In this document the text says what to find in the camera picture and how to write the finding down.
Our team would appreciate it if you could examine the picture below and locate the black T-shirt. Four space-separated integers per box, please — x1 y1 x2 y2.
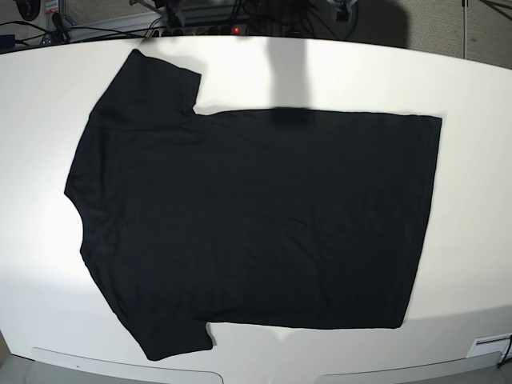
65 50 442 361

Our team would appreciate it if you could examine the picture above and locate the black power strip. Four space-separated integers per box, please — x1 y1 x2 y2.
153 24 246 37

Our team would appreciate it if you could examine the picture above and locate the white label sticker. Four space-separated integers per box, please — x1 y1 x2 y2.
466 335 510 358

